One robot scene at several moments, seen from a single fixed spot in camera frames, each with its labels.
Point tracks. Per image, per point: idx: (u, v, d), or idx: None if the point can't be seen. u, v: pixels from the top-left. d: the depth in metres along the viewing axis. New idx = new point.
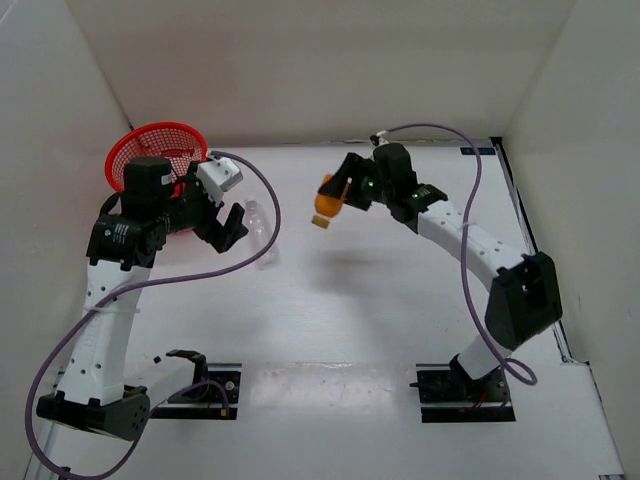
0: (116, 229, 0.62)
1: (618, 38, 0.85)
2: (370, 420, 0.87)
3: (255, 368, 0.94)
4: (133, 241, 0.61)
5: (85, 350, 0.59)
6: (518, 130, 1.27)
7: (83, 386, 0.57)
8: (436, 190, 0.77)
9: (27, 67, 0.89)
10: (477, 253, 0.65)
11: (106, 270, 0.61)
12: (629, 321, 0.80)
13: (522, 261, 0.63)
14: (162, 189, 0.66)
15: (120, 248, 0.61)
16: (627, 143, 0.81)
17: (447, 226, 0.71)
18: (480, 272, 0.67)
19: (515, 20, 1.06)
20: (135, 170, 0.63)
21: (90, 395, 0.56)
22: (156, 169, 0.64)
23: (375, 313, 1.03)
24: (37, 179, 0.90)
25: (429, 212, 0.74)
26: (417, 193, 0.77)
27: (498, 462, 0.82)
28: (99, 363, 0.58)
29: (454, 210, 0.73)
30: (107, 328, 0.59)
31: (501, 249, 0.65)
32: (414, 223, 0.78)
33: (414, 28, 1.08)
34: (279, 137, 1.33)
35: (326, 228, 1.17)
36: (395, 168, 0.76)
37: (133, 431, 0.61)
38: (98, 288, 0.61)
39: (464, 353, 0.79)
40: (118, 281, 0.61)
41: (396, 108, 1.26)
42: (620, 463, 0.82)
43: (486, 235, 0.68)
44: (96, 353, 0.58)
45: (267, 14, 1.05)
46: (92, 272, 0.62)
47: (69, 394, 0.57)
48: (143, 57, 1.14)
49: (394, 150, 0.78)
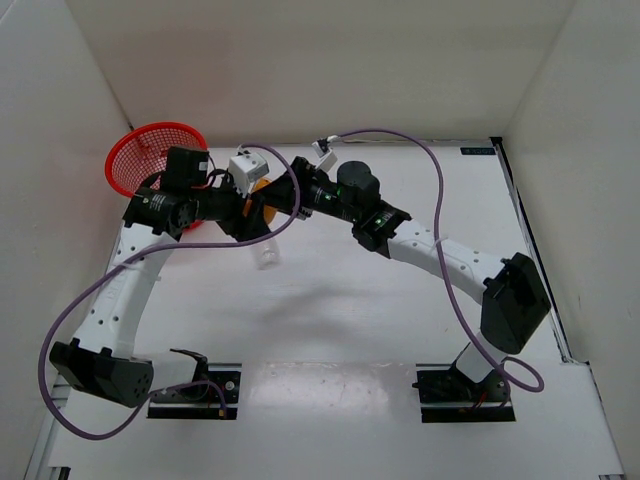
0: (154, 199, 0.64)
1: (617, 40, 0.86)
2: (371, 421, 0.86)
3: (255, 367, 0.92)
4: (169, 211, 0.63)
5: (106, 301, 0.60)
6: (518, 130, 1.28)
7: (99, 335, 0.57)
8: (398, 211, 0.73)
9: (26, 63, 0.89)
10: (458, 268, 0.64)
11: (140, 231, 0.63)
12: (630, 320, 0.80)
13: (503, 267, 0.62)
14: (199, 173, 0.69)
15: (155, 215, 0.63)
16: (627, 144, 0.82)
17: (420, 246, 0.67)
18: (466, 287, 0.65)
19: (514, 22, 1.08)
20: (178, 152, 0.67)
21: (103, 345, 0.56)
22: (197, 153, 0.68)
23: (375, 312, 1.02)
24: (37, 176, 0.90)
25: (398, 236, 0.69)
26: (381, 219, 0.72)
27: (500, 462, 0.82)
28: (117, 316, 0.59)
29: (422, 228, 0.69)
30: (130, 284, 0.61)
31: (480, 259, 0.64)
32: (385, 250, 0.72)
33: (414, 29, 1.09)
34: (280, 137, 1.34)
35: (326, 228, 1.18)
36: (365, 197, 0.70)
37: (134, 400, 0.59)
38: (127, 248, 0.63)
39: (463, 360, 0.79)
40: (148, 242, 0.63)
41: (396, 109, 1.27)
42: (620, 463, 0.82)
43: (461, 247, 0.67)
44: (117, 306, 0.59)
45: (268, 15, 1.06)
46: (125, 234, 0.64)
47: (83, 342, 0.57)
48: (145, 58, 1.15)
49: (360, 176, 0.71)
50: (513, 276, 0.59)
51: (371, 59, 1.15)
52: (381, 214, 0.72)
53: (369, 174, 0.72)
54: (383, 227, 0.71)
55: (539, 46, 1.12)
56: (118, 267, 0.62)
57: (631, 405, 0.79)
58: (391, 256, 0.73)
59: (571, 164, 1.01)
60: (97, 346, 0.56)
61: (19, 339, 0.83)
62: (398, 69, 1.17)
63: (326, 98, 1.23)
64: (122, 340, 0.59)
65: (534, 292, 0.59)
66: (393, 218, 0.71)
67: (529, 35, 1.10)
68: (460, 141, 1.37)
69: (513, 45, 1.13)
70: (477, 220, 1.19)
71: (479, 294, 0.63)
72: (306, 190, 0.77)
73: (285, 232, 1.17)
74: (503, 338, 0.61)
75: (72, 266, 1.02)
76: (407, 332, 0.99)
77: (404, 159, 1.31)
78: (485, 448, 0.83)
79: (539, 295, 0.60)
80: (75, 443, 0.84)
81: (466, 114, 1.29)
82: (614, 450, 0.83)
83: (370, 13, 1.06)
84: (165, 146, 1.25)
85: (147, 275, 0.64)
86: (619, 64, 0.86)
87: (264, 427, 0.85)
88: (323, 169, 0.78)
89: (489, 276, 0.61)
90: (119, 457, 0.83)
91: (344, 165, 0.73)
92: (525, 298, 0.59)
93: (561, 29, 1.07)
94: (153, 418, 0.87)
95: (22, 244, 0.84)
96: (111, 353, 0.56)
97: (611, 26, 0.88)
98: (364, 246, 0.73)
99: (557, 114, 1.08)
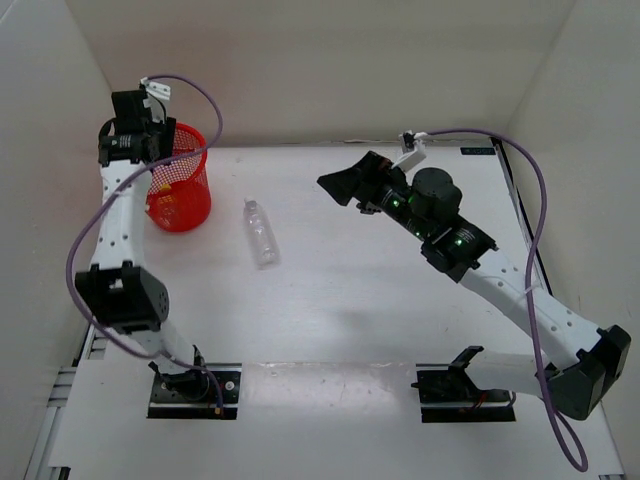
0: (121, 138, 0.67)
1: (618, 40, 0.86)
2: (371, 420, 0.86)
3: (255, 367, 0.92)
4: (140, 144, 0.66)
5: (110, 226, 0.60)
6: (518, 130, 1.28)
7: (117, 253, 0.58)
8: (480, 230, 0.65)
9: (26, 64, 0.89)
10: (548, 328, 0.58)
11: (119, 167, 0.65)
12: (630, 320, 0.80)
13: (598, 339, 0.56)
14: (146, 111, 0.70)
15: (128, 151, 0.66)
16: (628, 143, 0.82)
17: (507, 288, 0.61)
18: (546, 345, 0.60)
19: (514, 21, 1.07)
20: (122, 98, 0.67)
21: (123, 258, 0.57)
22: (140, 94, 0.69)
23: (375, 312, 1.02)
24: (37, 176, 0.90)
25: (482, 268, 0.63)
26: (460, 238, 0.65)
27: (501, 462, 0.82)
28: (126, 234, 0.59)
29: (510, 264, 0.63)
30: (128, 207, 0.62)
31: (574, 323, 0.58)
32: (457, 273, 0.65)
33: (414, 29, 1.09)
34: (280, 136, 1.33)
35: (326, 228, 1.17)
36: (443, 209, 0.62)
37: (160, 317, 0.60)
38: (113, 182, 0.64)
39: (475, 368, 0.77)
40: (130, 171, 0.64)
41: (396, 108, 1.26)
42: (620, 463, 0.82)
43: (553, 300, 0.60)
44: (123, 226, 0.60)
45: (268, 15, 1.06)
46: (105, 173, 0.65)
47: (102, 263, 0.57)
48: (145, 58, 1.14)
49: (442, 184, 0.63)
50: (609, 354, 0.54)
51: (371, 58, 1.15)
52: (459, 232, 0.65)
53: (449, 182, 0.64)
54: (460, 247, 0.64)
55: (539, 46, 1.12)
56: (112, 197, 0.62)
57: (631, 405, 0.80)
58: (460, 281, 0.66)
59: (571, 164, 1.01)
60: (118, 261, 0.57)
61: (19, 339, 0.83)
62: (398, 70, 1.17)
63: (325, 97, 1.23)
64: (139, 255, 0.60)
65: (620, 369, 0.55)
66: (473, 238, 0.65)
67: (529, 35, 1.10)
68: (460, 141, 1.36)
69: (514, 45, 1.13)
70: (478, 220, 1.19)
71: (560, 359, 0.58)
72: (377, 188, 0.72)
73: (284, 232, 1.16)
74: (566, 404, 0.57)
75: (72, 266, 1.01)
76: (407, 332, 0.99)
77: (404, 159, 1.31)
78: (486, 449, 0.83)
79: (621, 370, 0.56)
80: (75, 443, 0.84)
81: (466, 114, 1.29)
82: (614, 450, 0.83)
83: (370, 13, 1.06)
84: None
85: (138, 200, 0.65)
86: (619, 65, 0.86)
87: (264, 426, 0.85)
88: (401, 168, 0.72)
89: (583, 348, 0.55)
90: (119, 457, 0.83)
91: (421, 171, 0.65)
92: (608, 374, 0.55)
93: (562, 29, 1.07)
94: (154, 418, 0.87)
95: (22, 244, 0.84)
96: (132, 263, 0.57)
97: (611, 26, 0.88)
98: (433, 265, 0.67)
99: (557, 115, 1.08)
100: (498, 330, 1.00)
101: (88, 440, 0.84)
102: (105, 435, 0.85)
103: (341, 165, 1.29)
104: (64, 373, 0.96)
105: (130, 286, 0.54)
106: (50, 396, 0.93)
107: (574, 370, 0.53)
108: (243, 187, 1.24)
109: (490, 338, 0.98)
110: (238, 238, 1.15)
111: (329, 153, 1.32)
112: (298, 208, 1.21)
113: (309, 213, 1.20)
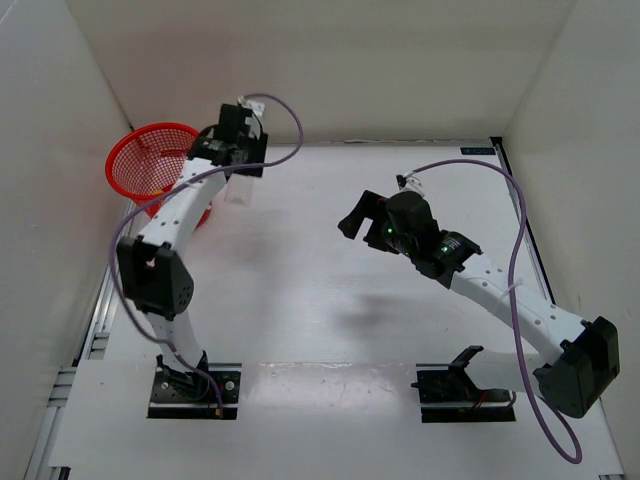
0: (213, 142, 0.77)
1: (619, 40, 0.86)
2: (371, 420, 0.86)
3: (255, 367, 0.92)
4: (222, 153, 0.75)
5: (169, 209, 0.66)
6: (518, 130, 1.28)
7: (161, 232, 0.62)
8: (466, 239, 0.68)
9: (27, 65, 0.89)
10: (532, 322, 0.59)
11: (200, 163, 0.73)
12: (630, 320, 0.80)
13: (582, 330, 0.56)
14: (244, 129, 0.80)
15: (212, 152, 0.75)
16: (628, 144, 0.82)
17: (491, 287, 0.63)
18: (533, 343, 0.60)
19: (514, 21, 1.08)
20: (227, 109, 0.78)
21: (165, 239, 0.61)
22: (245, 111, 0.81)
23: (376, 312, 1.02)
24: (37, 176, 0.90)
25: (467, 271, 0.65)
26: (446, 246, 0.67)
27: (502, 461, 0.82)
28: (177, 220, 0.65)
29: (494, 266, 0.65)
30: (193, 197, 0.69)
31: (558, 316, 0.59)
32: (447, 279, 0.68)
33: (414, 29, 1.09)
34: (280, 136, 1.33)
35: (326, 228, 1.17)
36: (416, 220, 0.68)
37: (179, 307, 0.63)
38: (190, 174, 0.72)
39: (474, 367, 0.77)
40: (206, 169, 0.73)
41: (396, 108, 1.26)
42: (620, 463, 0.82)
43: (537, 297, 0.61)
44: (178, 213, 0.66)
45: (268, 15, 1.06)
46: (187, 165, 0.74)
47: (146, 238, 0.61)
48: (145, 58, 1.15)
49: (412, 200, 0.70)
50: (594, 345, 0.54)
51: (371, 59, 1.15)
52: (447, 241, 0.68)
53: (420, 199, 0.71)
54: (447, 255, 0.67)
55: (540, 46, 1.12)
56: (182, 186, 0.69)
57: (631, 405, 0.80)
58: (452, 287, 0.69)
59: (571, 164, 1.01)
60: (158, 239, 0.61)
61: (19, 339, 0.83)
62: (398, 70, 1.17)
63: (325, 97, 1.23)
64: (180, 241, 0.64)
65: (612, 363, 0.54)
66: (459, 246, 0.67)
67: (529, 34, 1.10)
68: (461, 141, 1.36)
69: (513, 46, 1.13)
70: (478, 220, 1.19)
71: (548, 355, 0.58)
72: (379, 220, 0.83)
73: (285, 232, 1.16)
74: (564, 404, 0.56)
75: (72, 266, 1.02)
76: (408, 332, 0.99)
77: (405, 160, 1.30)
78: (486, 449, 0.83)
79: (613, 364, 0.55)
80: (75, 444, 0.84)
81: (466, 114, 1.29)
82: (614, 450, 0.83)
83: (369, 13, 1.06)
84: (165, 147, 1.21)
85: (203, 197, 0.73)
86: (620, 65, 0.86)
87: (263, 426, 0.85)
88: None
89: (567, 339, 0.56)
90: (119, 458, 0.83)
91: (396, 194, 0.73)
92: (599, 368, 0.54)
93: (561, 29, 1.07)
94: (153, 418, 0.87)
95: (22, 244, 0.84)
96: (172, 247, 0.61)
97: (611, 26, 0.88)
98: (427, 274, 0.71)
99: (557, 114, 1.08)
100: (498, 330, 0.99)
101: (88, 440, 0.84)
102: (105, 435, 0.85)
103: (341, 165, 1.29)
104: (64, 373, 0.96)
105: (161, 262, 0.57)
106: (49, 395, 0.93)
107: (560, 360, 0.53)
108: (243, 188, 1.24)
109: (491, 339, 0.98)
110: (239, 238, 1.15)
111: (329, 152, 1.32)
112: (299, 208, 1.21)
113: (309, 213, 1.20)
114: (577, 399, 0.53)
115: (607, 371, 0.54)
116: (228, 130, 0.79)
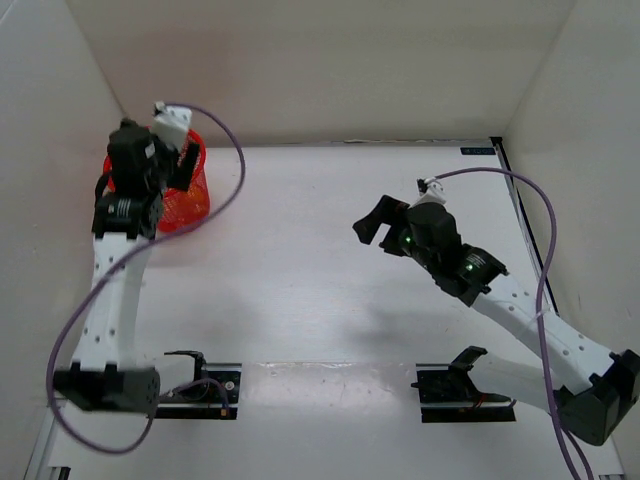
0: (119, 206, 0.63)
1: (620, 40, 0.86)
2: (370, 419, 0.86)
3: (254, 367, 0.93)
4: (138, 216, 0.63)
5: (98, 318, 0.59)
6: (518, 131, 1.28)
7: (99, 354, 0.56)
8: (490, 256, 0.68)
9: (27, 65, 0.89)
10: (560, 352, 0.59)
11: (114, 242, 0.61)
12: (630, 321, 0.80)
13: (610, 364, 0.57)
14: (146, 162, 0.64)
15: (125, 223, 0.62)
16: (628, 144, 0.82)
17: (517, 312, 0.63)
18: (557, 371, 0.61)
19: (514, 21, 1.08)
20: (117, 150, 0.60)
21: (107, 360, 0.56)
22: (139, 144, 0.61)
23: (376, 312, 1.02)
24: (37, 176, 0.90)
25: (493, 293, 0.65)
26: (470, 263, 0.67)
27: (502, 462, 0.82)
28: (113, 330, 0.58)
29: (520, 290, 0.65)
30: (119, 293, 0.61)
31: (586, 348, 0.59)
32: (469, 298, 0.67)
33: (414, 28, 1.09)
34: (280, 137, 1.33)
35: (325, 228, 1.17)
36: (440, 235, 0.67)
37: (145, 403, 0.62)
38: (105, 260, 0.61)
39: (479, 370, 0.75)
40: (125, 250, 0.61)
41: (396, 108, 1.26)
42: (620, 464, 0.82)
43: (565, 326, 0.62)
44: (109, 320, 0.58)
45: (268, 14, 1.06)
46: (98, 245, 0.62)
47: (85, 363, 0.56)
48: (145, 58, 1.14)
49: (437, 213, 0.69)
50: (623, 380, 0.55)
51: (371, 59, 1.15)
52: (471, 257, 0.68)
53: (445, 212, 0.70)
54: (472, 273, 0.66)
55: (540, 46, 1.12)
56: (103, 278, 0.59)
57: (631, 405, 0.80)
58: (472, 304, 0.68)
59: (571, 164, 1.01)
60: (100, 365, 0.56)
61: (19, 339, 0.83)
62: (398, 70, 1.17)
63: (325, 97, 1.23)
64: (122, 352, 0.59)
65: (634, 393, 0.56)
66: (484, 263, 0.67)
67: (530, 35, 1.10)
68: (461, 141, 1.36)
69: (513, 46, 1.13)
70: (478, 221, 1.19)
71: (570, 383, 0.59)
72: (397, 227, 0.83)
73: (285, 232, 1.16)
74: (583, 430, 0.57)
75: (72, 266, 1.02)
76: (407, 332, 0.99)
77: (405, 160, 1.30)
78: (486, 449, 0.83)
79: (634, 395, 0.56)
80: None
81: (467, 115, 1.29)
82: (614, 450, 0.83)
83: (370, 13, 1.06)
84: None
85: (132, 279, 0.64)
86: (619, 65, 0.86)
87: (263, 426, 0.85)
88: None
89: (596, 373, 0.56)
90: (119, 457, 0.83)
91: (420, 206, 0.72)
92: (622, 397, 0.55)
93: (561, 29, 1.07)
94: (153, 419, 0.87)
95: (22, 244, 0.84)
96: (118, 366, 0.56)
97: (611, 26, 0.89)
98: (448, 290, 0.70)
99: (557, 115, 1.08)
100: (498, 330, 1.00)
101: None
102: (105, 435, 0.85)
103: (340, 165, 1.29)
104: None
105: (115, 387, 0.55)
106: None
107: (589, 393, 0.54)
108: (243, 188, 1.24)
109: (491, 340, 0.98)
110: (238, 237, 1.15)
111: (329, 152, 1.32)
112: (298, 208, 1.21)
113: (308, 213, 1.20)
114: (597, 429, 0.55)
115: (629, 402, 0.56)
116: (132, 178, 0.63)
